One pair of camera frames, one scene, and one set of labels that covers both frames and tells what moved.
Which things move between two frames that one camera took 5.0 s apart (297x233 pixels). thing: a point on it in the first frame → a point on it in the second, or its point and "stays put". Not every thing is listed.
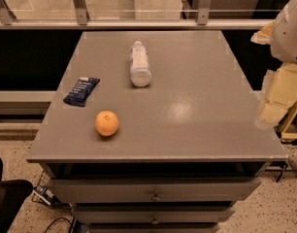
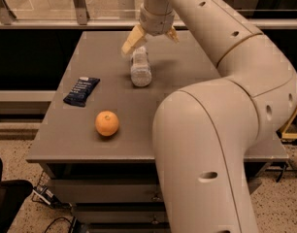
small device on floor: (45, 195) stays put
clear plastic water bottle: (140, 71) stays put
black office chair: (9, 195) stays put
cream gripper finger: (264, 35) → (157, 23)
